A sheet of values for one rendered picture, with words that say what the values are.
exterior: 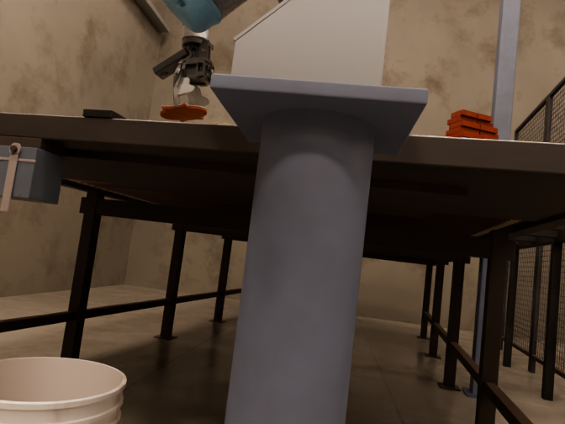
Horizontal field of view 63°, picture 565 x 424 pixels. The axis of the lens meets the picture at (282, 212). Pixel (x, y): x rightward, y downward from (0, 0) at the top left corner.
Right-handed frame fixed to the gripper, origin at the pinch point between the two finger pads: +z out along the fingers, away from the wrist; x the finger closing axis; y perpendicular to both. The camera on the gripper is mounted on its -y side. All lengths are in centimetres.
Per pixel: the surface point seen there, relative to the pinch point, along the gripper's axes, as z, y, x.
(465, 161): 21, 72, -22
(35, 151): 18.5, -21.7, -28.3
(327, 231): 38, 52, -54
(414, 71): -227, 66, 505
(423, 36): -277, 77, 506
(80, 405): 67, 9, -44
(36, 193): 27.8, -22.3, -26.2
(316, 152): 27, 50, -55
